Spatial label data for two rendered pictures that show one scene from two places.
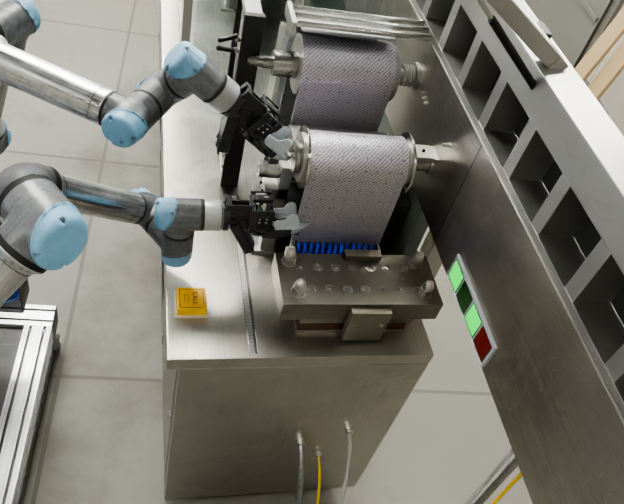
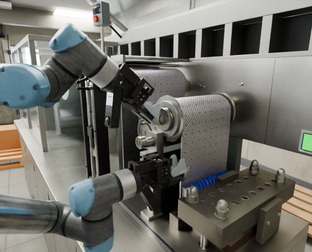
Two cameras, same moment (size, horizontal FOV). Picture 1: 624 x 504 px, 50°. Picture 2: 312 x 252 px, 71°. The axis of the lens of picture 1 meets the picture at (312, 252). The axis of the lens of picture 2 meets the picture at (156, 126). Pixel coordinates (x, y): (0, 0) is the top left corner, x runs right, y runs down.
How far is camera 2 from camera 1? 1.04 m
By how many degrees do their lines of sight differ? 34
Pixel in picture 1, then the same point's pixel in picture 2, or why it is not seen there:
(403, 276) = (258, 178)
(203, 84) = (91, 52)
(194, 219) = (113, 188)
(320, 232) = (196, 172)
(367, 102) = (175, 96)
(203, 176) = not seen: hidden behind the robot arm
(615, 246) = not seen: outside the picture
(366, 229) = (218, 160)
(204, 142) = (76, 178)
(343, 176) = (201, 118)
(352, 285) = (243, 194)
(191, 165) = not seen: hidden behind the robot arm
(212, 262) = (126, 240)
